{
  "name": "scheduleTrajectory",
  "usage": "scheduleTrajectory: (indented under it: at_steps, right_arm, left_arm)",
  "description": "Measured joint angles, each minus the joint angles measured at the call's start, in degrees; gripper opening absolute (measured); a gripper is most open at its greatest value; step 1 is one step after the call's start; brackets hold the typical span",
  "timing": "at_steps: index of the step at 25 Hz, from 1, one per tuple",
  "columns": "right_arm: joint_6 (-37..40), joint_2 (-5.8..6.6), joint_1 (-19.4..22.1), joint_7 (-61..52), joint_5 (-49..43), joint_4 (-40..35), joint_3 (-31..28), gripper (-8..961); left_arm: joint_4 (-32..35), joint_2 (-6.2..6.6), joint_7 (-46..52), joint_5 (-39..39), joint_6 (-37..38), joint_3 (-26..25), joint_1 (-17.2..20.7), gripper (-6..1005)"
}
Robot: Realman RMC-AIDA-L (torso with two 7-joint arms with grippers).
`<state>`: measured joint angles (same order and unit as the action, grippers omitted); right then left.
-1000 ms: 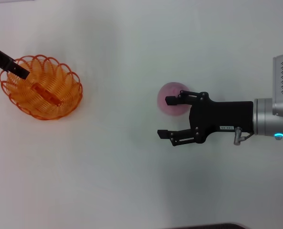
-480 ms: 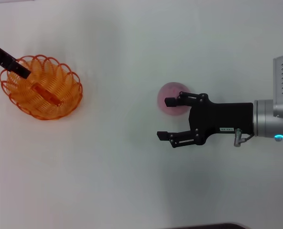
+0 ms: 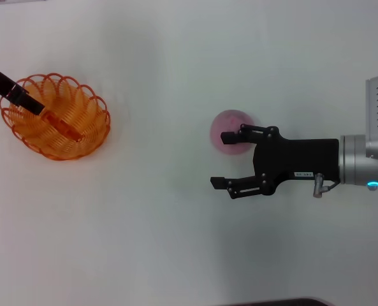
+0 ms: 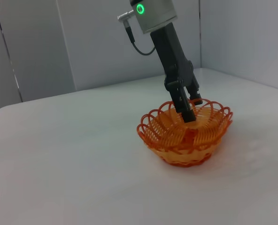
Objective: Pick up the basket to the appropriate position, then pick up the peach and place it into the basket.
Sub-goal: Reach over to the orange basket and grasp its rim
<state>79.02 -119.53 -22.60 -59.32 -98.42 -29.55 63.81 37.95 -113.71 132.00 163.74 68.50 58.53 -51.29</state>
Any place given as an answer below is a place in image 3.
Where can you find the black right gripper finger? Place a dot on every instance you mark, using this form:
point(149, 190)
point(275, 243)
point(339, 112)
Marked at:
point(246, 186)
point(255, 131)

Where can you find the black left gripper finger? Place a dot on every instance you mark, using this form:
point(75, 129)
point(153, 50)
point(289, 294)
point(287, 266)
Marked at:
point(29, 103)

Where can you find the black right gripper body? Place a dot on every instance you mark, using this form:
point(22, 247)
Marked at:
point(294, 156)

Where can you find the pink peach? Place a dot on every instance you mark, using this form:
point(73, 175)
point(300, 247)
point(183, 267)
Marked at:
point(230, 118)

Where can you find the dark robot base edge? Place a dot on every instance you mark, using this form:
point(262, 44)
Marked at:
point(281, 303)

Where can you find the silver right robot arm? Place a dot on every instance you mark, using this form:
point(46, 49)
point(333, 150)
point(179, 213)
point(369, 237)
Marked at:
point(354, 159)

